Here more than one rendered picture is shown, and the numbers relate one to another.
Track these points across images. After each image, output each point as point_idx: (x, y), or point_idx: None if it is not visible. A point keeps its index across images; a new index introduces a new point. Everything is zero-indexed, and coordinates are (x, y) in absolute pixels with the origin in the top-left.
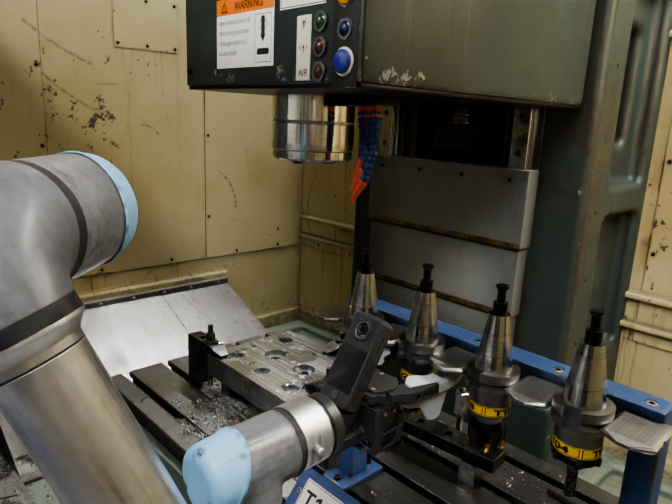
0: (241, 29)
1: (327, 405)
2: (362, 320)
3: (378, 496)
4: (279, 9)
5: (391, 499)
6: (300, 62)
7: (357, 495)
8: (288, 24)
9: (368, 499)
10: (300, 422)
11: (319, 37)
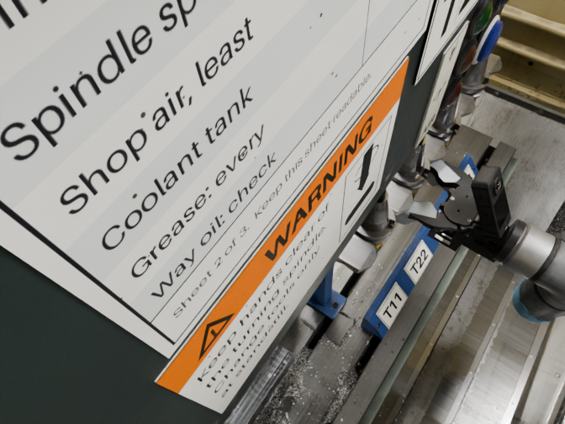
0: (300, 257)
1: (524, 225)
2: (496, 182)
3: (340, 272)
4: (409, 87)
5: (340, 263)
6: (429, 117)
7: (342, 288)
8: (421, 90)
9: (346, 279)
10: (553, 238)
11: (472, 45)
